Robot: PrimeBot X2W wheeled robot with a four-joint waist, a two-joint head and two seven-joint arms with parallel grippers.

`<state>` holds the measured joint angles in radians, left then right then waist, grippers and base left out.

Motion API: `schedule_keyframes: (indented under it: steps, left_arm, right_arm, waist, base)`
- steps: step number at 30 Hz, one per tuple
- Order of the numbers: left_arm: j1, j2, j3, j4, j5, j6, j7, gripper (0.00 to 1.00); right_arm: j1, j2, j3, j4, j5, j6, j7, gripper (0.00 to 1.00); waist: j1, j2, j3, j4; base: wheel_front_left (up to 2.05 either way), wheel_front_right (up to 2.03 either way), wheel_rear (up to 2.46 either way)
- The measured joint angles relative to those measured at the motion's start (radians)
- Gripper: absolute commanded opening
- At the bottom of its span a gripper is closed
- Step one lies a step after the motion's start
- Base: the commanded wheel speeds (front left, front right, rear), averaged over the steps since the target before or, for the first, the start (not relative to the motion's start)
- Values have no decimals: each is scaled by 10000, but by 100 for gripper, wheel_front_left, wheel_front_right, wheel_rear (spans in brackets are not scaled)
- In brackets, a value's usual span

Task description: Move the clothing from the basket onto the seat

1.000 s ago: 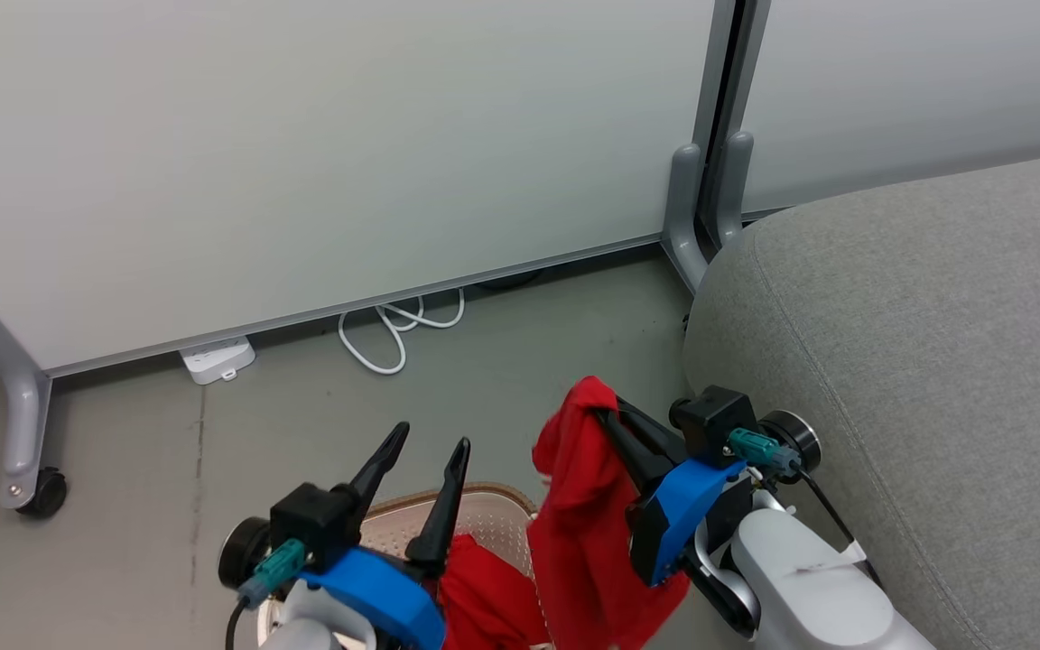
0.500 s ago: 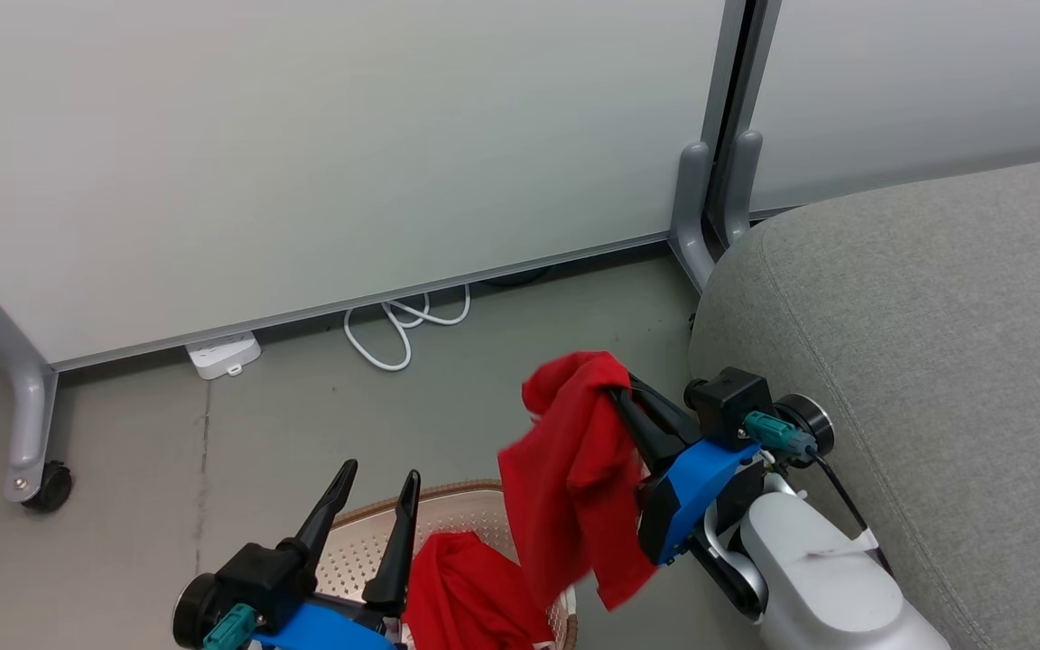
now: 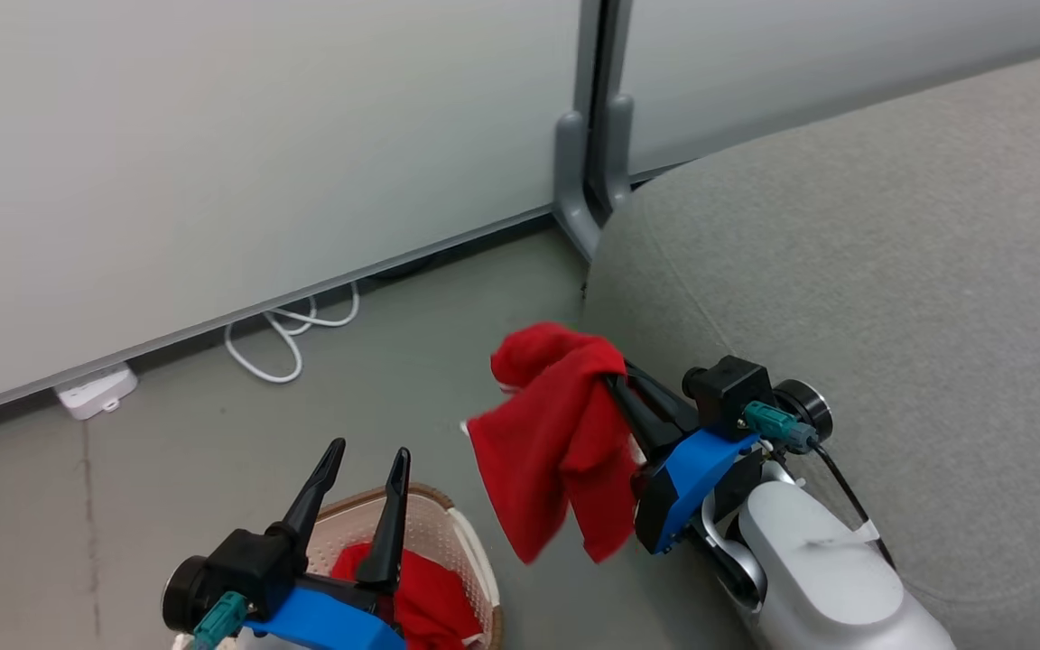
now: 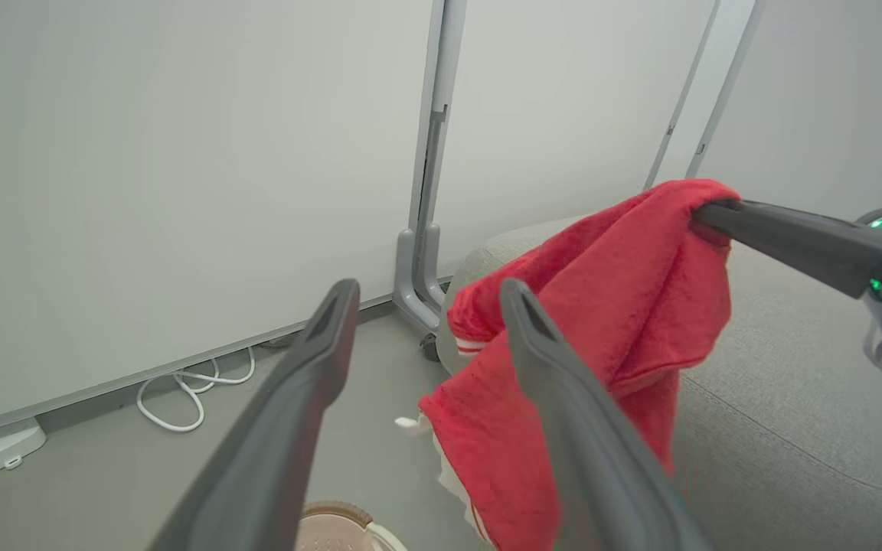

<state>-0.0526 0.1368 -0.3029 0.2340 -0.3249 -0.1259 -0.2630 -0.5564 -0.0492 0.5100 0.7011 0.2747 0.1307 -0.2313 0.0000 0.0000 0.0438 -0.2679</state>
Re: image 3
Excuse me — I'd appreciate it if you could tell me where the white floor cable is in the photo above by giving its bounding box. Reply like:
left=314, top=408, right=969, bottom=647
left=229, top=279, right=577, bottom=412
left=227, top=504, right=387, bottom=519
left=224, top=282, right=362, bottom=385

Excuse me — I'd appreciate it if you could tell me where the red cloth garment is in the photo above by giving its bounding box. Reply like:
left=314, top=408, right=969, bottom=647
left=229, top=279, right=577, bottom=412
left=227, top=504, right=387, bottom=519
left=463, top=321, right=642, bottom=566
left=330, top=542, right=485, bottom=650

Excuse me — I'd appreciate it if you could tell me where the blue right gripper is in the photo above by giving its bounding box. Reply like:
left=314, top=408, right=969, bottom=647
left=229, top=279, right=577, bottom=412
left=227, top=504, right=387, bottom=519
left=604, top=361, right=763, bottom=555

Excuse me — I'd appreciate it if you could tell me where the beige plastic laundry basket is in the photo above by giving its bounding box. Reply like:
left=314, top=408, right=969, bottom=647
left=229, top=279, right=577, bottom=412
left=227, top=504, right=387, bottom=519
left=303, top=483, right=505, bottom=650

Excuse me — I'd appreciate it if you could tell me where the teal plug left camera cable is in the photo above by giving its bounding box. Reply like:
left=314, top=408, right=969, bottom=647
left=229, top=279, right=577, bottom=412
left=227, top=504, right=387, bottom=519
left=190, top=590, right=250, bottom=650

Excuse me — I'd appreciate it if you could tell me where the grey fabric sofa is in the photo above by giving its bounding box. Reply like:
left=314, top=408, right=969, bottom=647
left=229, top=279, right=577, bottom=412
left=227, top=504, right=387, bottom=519
left=580, top=43, right=1040, bottom=650

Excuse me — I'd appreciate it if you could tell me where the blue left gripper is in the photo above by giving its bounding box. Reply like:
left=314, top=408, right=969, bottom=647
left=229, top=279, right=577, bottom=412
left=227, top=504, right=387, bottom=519
left=245, top=438, right=412, bottom=650

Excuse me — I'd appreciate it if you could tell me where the grey partition post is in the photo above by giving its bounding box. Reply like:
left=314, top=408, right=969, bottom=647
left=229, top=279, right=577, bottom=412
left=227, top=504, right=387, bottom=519
left=552, top=0, right=636, bottom=263

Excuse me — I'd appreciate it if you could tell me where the white power strip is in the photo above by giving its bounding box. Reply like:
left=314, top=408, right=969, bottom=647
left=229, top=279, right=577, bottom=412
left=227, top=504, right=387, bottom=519
left=54, top=363, right=139, bottom=422

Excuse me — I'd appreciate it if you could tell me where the teal plug camera cable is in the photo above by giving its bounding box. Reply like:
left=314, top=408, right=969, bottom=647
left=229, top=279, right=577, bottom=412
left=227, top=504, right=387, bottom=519
left=742, top=401, right=896, bottom=571
left=190, top=590, right=250, bottom=650

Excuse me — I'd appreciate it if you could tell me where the teal plug right camera cable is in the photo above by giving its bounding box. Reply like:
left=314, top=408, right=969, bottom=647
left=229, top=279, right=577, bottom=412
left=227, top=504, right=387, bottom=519
left=742, top=401, right=896, bottom=571

